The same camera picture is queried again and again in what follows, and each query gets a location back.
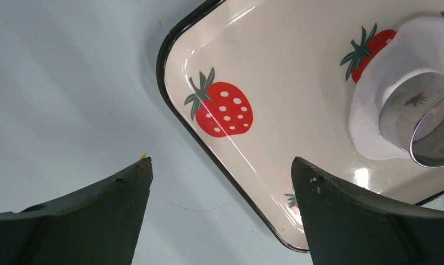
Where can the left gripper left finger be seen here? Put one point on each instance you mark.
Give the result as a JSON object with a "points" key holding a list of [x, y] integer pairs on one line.
{"points": [[97, 224]]}

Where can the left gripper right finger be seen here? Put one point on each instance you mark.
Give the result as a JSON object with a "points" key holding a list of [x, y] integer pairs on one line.
{"points": [[347, 224]]}

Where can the strawberry print tray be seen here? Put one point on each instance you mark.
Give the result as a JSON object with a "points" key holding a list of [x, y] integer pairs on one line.
{"points": [[259, 83]]}

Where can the white dough piece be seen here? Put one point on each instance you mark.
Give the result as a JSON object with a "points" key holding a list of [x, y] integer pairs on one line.
{"points": [[397, 109]]}

